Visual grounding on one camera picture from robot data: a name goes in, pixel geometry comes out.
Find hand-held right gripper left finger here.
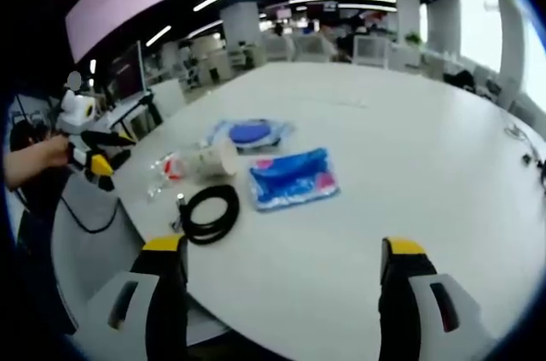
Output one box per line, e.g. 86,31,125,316
67,233,189,361

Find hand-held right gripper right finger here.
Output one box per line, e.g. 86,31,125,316
377,236,500,361

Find clear bag with red item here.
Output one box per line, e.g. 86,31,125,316
147,151,191,202

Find small silver metal cylinder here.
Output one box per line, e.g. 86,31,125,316
171,193,186,232

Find white paper cup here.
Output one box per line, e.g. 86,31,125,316
187,138,239,178

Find clear packet with blue disc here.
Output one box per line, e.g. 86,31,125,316
207,118,295,151

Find blue patterned plastic packet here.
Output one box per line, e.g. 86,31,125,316
248,147,341,213

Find monitor on stand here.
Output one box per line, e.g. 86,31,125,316
106,40,163,127

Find white table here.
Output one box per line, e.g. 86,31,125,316
111,61,546,361

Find white pillar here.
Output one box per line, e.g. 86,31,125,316
220,1,262,67
394,0,422,44

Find white office chair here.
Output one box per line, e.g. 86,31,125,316
262,34,296,62
352,35,390,68

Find large wall screen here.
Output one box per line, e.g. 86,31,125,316
64,0,166,64

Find cables at table edge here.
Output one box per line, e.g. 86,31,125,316
503,121,546,185

